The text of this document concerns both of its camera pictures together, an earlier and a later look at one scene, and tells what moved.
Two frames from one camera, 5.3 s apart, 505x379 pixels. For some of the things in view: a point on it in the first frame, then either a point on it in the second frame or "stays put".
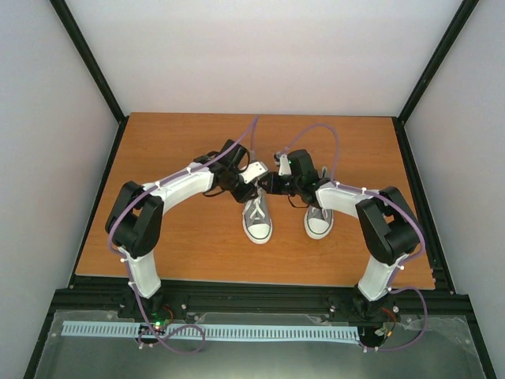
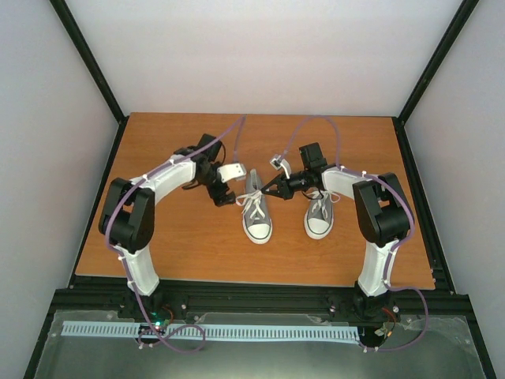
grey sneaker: [256, 220] stays put
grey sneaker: [319, 222] stays put
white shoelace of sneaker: [255, 200] stays put
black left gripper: [245, 197] to [215, 196]
